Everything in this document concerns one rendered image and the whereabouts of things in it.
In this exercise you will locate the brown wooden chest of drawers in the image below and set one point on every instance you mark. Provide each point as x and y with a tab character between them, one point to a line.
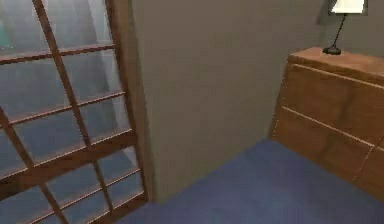
326	110

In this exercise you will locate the brown wooden framed window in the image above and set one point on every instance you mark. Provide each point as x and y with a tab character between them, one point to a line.
71	160

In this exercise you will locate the black lamp with white shade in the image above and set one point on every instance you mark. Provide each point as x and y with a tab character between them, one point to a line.
348	6

